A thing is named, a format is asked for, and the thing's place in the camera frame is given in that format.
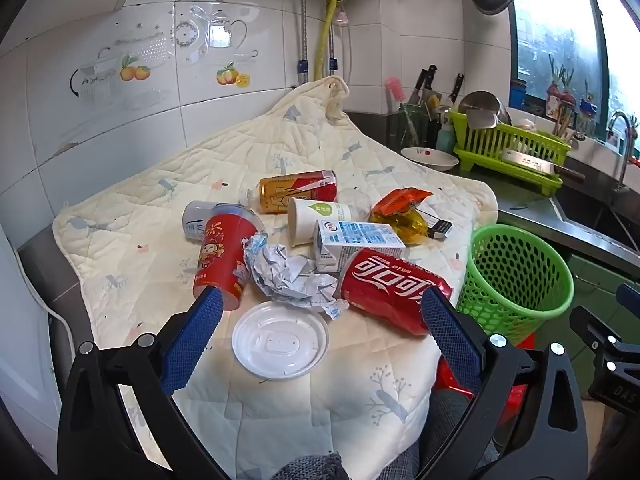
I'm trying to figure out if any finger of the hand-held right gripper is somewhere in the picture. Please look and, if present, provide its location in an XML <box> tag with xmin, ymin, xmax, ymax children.
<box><xmin>569</xmin><ymin>305</ymin><xmax>640</xmax><ymax>376</ymax></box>
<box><xmin>616</xmin><ymin>284</ymin><xmax>640</xmax><ymax>311</ymax></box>

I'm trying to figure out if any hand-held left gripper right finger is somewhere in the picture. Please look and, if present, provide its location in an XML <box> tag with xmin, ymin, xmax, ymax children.
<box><xmin>415</xmin><ymin>287</ymin><xmax>591</xmax><ymax>480</ymax></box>

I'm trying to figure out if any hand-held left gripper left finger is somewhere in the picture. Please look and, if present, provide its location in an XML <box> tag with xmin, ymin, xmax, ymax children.
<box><xmin>57</xmin><ymin>287</ymin><xmax>226</xmax><ymax>480</ymax></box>

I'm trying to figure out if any green plastic basket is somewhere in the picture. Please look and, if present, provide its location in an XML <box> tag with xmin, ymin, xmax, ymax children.
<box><xmin>455</xmin><ymin>224</ymin><xmax>575</xmax><ymax>346</ymax></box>

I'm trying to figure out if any red cola can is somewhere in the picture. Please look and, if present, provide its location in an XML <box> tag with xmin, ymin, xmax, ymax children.
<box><xmin>340</xmin><ymin>247</ymin><xmax>454</xmax><ymax>337</ymax></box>

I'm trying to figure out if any white plastic lid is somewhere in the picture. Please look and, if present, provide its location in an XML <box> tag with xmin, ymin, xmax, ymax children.
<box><xmin>231</xmin><ymin>301</ymin><xmax>331</xmax><ymax>380</ymax></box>

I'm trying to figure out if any red printed plastic cup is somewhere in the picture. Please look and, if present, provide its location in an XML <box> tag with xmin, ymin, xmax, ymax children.
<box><xmin>192</xmin><ymin>208</ymin><xmax>266</xmax><ymax>311</ymax></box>

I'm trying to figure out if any white paper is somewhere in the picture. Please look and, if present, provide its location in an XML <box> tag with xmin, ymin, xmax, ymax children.
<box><xmin>243</xmin><ymin>232</ymin><xmax>349</xmax><ymax>320</ymax></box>

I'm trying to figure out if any black and white cigarette pack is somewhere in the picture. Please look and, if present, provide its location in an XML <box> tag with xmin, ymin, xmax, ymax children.
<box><xmin>417</xmin><ymin>207</ymin><xmax>453</xmax><ymax>239</ymax></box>

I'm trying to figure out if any orange snack wrapper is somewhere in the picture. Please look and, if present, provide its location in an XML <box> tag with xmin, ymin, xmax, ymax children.
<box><xmin>370</xmin><ymin>187</ymin><xmax>435</xmax><ymax>246</ymax></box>

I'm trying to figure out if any white and blue milk carton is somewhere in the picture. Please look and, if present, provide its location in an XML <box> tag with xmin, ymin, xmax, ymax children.
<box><xmin>313</xmin><ymin>220</ymin><xmax>407</xmax><ymax>275</ymax></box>

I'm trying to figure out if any white paper cup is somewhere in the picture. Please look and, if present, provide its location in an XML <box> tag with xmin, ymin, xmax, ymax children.
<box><xmin>286</xmin><ymin>197</ymin><xmax>356</xmax><ymax>247</ymax></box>

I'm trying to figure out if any red plastic stool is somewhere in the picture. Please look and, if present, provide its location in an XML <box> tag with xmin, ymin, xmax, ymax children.
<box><xmin>432</xmin><ymin>332</ymin><xmax>536</xmax><ymax>426</ymax></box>

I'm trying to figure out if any steel sink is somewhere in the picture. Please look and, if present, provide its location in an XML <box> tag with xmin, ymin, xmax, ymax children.
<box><xmin>555</xmin><ymin>185</ymin><xmax>640</xmax><ymax>251</ymax></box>

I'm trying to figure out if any blue and silver can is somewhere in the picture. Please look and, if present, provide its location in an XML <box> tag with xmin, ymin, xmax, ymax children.
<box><xmin>181</xmin><ymin>200</ymin><xmax>251</xmax><ymax>241</ymax></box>

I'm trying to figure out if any cream quilted blanket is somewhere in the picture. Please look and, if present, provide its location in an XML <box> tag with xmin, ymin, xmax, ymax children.
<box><xmin>52</xmin><ymin>76</ymin><xmax>499</xmax><ymax>480</ymax></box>

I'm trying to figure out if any steel faucet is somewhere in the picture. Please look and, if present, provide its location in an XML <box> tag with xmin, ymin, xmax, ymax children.
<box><xmin>606</xmin><ymin>111</ymin><xmax>636</xmax><ymax>192</ymax></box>

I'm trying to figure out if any steel cleaver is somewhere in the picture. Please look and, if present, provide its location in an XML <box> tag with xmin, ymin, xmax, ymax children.
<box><xmin>501</xmin><ymin>149</ymin><xmax>586</xmax><ymax>183</ymax></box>

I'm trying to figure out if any gold and red drink bottle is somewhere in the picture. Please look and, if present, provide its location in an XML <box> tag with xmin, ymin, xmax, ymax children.
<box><xmin>246</xmin><ymin>170</ymin><xmax>339</xmax><ymax>214</ymax></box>

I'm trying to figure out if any white bowl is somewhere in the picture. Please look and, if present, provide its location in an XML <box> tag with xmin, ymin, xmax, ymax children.
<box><xmin>400</xmin><ymin>146</ymin><xmax>460</xmax><ymax>172</ymax></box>

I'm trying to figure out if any green dish rack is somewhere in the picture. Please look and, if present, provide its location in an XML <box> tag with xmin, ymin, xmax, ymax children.
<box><xmin>448</xmin><ymin>109</ymin><xmax>572</xmax><ymax>198</ymax></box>

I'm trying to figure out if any teal bottle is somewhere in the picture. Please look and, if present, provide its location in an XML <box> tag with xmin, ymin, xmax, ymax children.
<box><xmin>436</xmin><ymin>110</ymin><xmax>457</xmax><ymax>152</ymax></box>

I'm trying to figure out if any potted plant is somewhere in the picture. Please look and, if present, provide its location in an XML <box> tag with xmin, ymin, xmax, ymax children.
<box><xmin>545</xmin><ymin>55</ymin><xmax>576</xmax><ymax>116</ymax></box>

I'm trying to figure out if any steel bowl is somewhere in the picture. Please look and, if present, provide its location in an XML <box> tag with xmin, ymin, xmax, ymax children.
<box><xmin>458</xmin><ymin>91</ymin><xmax>511</xmax><ymax>128</ymax></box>

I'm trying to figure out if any white cable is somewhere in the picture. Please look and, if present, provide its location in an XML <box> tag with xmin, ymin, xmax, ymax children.
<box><xmin>30</xmin><ymin>280</ymin><xmax>76</xmax><ymax>346</ymax></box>

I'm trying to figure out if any yellow hose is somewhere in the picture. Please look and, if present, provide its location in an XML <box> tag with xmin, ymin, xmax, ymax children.
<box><xmin>315</xmin><ymin>0</ymin><xmax>341</xmax><ymax>83</ymax></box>

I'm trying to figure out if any metal hose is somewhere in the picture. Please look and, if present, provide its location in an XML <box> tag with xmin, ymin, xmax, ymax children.
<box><xmin>298</xmin><ymin>0</ymin><xmax>308</xmax><ymax>88</ymax></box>

